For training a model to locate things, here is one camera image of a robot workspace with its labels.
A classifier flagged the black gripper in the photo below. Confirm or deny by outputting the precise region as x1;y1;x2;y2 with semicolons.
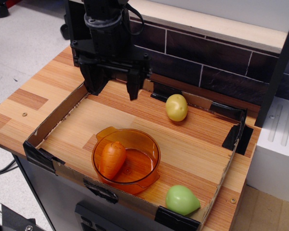
71;14;151;101

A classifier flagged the orange toy carrot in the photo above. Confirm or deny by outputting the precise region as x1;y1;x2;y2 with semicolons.
98;141;127;180

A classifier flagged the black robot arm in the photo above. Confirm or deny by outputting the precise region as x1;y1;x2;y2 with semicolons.
66;0;152;101

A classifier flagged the orange transparent plastic pot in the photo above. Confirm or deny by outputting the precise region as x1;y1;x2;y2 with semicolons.
92;127;161;194

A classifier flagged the dark brick backsplash panel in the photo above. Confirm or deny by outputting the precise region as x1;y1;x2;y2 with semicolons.
64;0;289;106

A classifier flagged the yellow toy potato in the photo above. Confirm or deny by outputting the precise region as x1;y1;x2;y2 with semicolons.
165;94;188;122

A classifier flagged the black chair caster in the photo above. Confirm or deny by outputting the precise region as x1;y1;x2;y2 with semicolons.
0;0;9;18

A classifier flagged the green toy pear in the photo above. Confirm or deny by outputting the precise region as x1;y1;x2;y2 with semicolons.
165;185;201;216

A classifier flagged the white ribbed sink unit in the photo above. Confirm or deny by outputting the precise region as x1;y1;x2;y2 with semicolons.
247;97;289;202

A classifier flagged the black upright post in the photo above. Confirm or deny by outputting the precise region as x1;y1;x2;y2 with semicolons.
254;32;289;128

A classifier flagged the black bracket with screw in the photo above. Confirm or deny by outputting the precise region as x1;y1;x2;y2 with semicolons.
0;203;39;231

